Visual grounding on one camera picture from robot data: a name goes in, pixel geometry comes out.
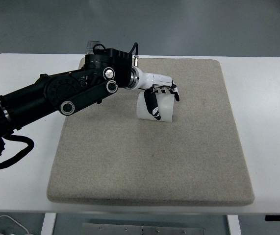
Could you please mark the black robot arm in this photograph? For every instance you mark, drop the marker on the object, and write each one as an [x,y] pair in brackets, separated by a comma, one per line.
[105,70]

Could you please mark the grey metal base plate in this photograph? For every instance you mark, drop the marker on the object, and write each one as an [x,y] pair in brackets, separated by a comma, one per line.
[114,229]

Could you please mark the white plastic cup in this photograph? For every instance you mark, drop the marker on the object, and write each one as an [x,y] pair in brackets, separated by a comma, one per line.
[165,107]

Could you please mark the beige felt mat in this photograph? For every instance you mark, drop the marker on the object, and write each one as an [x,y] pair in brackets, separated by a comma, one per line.
[108,156]

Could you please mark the white table leg frame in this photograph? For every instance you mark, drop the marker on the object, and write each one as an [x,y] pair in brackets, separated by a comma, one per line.
[48,224]

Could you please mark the small clear plastic box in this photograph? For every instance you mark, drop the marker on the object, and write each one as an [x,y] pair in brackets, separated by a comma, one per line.
[92,45]

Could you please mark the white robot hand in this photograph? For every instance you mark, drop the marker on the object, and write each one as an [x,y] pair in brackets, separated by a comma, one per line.
[143,80]

